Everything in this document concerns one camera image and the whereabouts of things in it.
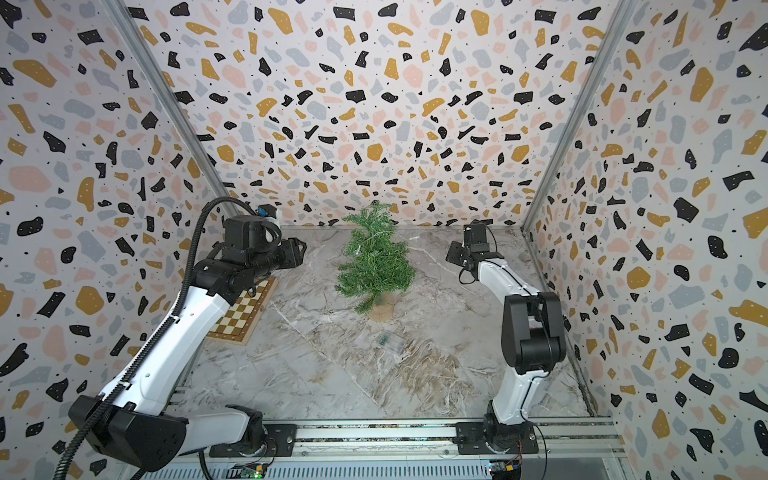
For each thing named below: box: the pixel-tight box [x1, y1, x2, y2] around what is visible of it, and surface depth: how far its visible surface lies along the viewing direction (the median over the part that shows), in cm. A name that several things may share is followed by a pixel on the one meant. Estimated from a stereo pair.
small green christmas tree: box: [335, 201, 416, 322], surface depth 77 cm
